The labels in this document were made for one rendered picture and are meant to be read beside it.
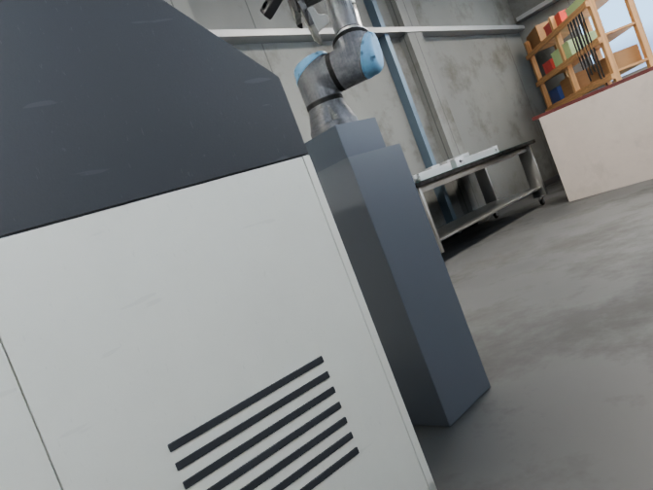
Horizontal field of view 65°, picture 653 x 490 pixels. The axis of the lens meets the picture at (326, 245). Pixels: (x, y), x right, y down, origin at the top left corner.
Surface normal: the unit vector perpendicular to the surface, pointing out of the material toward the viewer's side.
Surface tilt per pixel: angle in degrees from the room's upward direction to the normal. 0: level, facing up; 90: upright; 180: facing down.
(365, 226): 90
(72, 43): 90
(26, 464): 90
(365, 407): 90
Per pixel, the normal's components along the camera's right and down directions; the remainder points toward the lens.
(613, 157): -0.69, 0.29
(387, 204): 0.63, -0.21
